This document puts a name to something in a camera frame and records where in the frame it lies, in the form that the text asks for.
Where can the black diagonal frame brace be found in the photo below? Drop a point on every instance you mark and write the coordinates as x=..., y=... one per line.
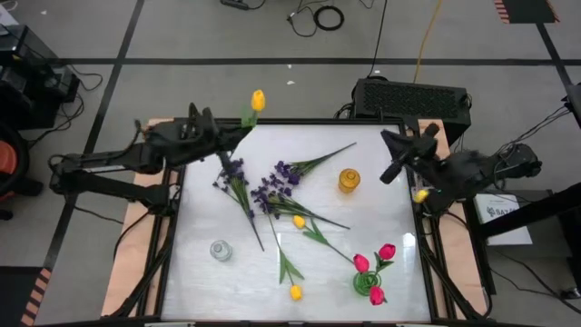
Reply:
x=447, y=277
x=145, y=281

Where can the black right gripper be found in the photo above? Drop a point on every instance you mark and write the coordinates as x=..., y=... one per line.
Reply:
x=431, y=161

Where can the black power adapter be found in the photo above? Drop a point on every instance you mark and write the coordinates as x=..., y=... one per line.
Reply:
x=571, y=293

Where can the amber glass vase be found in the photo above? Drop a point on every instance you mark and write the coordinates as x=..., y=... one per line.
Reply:
x=349, y=181

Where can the yellow tape band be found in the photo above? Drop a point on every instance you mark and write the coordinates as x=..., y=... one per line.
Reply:
x=420, y=196

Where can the black perforated computer case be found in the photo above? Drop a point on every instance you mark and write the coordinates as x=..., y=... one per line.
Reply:
x=408, y=100

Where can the black power strip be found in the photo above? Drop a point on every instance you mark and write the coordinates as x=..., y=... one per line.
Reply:
x=233, y=3

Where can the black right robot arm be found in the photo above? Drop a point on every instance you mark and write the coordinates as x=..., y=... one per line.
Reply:
x=481, y=172

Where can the black mat with striped edge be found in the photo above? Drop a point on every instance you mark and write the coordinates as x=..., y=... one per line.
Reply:
x=526, y=9
x=13, y=295

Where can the pink artificial tulip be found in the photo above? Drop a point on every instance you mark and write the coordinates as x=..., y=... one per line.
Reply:
x=361, y=263
x=376, y=296
x=387, y=251

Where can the orange and black bin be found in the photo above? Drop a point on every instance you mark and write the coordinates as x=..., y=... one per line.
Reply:
x=6, y=156

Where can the black equipment cart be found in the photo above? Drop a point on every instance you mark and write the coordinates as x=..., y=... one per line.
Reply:
x=27, y=91

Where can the yellow artificial tulip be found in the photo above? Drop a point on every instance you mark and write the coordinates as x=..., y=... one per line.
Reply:
x=298, y=222
x=296, y=293
x=258, y=101

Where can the purple artificial flower bunch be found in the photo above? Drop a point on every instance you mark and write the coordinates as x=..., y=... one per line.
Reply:
x=236, y=175
x=286, y=170
x=268, y=195

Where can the black aluminium table frame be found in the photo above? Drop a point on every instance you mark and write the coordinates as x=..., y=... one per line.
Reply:
x=318, y=121

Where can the light wooden board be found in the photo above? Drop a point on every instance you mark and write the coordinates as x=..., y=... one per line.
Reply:
x=460, y=236
x=119, y=281

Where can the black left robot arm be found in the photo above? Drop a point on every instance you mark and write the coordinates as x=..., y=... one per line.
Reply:
x=113, y=156

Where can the clear glass vase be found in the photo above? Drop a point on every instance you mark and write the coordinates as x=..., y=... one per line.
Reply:
x=221, y=250

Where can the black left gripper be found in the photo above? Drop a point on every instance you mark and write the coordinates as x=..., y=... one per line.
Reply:
x=193, y=145

